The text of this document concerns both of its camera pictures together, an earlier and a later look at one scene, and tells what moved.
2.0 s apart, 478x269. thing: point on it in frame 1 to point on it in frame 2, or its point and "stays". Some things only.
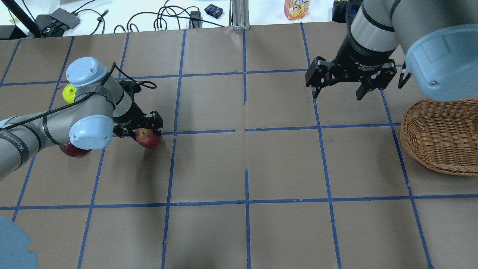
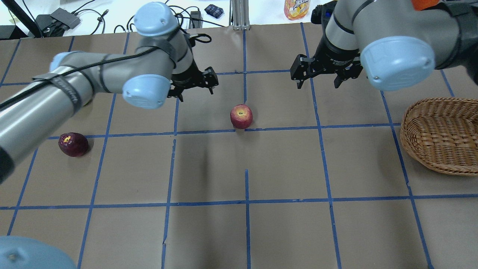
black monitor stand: [11, 32] stays
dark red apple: [71, 150] stays
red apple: [148, 138] to [241, 116]
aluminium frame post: [239, 15] stays
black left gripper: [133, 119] to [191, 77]
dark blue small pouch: [213, 11] stays
